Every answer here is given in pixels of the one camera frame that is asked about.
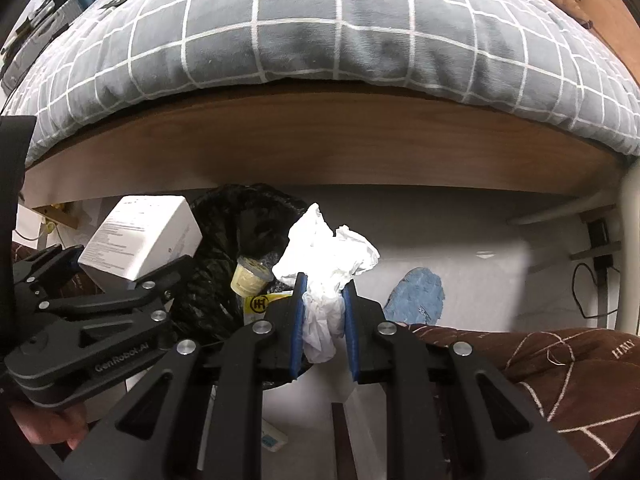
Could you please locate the grey suitcase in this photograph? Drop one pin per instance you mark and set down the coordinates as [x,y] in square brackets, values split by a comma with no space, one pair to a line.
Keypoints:
[30,45]

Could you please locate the wooden headboard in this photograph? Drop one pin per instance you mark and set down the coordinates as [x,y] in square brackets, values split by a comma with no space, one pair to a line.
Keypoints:
[607,20]

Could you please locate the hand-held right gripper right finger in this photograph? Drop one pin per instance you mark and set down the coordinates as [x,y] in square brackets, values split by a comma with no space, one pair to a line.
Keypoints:
[351,330]

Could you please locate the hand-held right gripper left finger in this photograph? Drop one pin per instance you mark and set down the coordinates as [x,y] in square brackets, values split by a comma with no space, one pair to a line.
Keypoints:
[299,320]

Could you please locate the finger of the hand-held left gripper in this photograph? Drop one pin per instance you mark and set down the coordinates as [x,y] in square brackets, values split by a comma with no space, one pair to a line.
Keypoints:
[125,295]
[55,265]

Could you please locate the white cardboard box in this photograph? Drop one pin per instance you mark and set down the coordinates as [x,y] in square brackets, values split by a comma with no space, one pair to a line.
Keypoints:
[140,235]

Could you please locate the person's right leg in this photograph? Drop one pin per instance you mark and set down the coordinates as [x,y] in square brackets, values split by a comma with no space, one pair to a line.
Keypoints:
[550,375]

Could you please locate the white tissue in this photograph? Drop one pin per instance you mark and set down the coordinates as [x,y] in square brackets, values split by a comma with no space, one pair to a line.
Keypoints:
[325,250]

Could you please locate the black bag lined waste bin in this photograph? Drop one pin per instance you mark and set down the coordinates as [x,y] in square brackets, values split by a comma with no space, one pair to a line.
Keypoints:
[220,240]

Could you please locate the wooden slat under bed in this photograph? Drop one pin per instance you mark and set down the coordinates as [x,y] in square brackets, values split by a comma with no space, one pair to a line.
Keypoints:
[57,216]

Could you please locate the yellow instant noodle cup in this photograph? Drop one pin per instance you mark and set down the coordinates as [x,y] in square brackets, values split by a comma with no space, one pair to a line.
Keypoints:
[250,275]

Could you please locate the pale bed support bar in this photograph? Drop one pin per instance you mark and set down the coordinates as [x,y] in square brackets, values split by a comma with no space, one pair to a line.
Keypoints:
[560,210]

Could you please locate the blue slipper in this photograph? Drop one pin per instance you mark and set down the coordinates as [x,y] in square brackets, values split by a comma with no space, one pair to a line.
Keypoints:
[417,295]

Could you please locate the wooden bed frame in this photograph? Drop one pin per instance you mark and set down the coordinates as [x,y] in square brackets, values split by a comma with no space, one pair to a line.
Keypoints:
[325,145]

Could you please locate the yellow sachet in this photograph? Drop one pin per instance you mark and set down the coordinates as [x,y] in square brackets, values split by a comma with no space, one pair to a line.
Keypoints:
[260,304]

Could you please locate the person's left hand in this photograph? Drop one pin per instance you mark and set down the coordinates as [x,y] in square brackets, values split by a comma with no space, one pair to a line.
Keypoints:
[50,425]

